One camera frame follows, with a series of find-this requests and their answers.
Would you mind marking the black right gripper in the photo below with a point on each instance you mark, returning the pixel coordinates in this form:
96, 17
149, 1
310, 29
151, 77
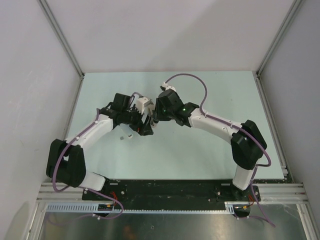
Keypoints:
158, 114

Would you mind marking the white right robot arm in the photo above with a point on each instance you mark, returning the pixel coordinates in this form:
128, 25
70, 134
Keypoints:
246, 141

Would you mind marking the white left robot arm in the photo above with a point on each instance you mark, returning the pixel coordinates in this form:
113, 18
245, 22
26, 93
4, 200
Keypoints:
66, 160

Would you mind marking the grey slotted cable duct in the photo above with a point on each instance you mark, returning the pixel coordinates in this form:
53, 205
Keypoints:
101, 208

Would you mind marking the aluminium frame rail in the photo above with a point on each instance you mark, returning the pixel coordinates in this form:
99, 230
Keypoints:
284, 193

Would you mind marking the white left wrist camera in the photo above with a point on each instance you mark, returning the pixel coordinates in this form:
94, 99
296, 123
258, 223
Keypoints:
144, 104

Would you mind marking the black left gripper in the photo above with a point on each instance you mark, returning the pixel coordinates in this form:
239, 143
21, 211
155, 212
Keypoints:
147, 129

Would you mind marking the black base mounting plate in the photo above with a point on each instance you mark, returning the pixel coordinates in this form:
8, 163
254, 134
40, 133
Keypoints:
173, 194

